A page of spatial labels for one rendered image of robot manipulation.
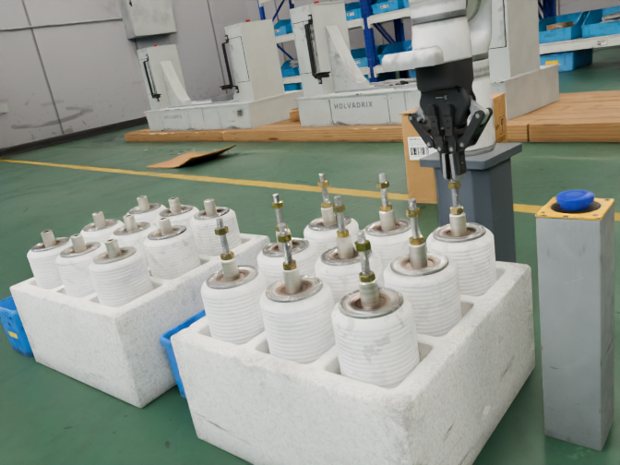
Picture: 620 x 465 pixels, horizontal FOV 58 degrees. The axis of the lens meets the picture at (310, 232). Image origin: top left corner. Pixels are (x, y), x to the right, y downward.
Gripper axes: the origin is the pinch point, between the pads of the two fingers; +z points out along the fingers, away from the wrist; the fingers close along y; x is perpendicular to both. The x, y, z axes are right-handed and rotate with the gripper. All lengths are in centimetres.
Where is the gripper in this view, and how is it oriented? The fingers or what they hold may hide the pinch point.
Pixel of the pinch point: (453, 164)
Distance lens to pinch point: 81.0
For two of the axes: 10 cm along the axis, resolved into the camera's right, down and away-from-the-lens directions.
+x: -7.7, 3.2, -5.6
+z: 1.7, 9.4, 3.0
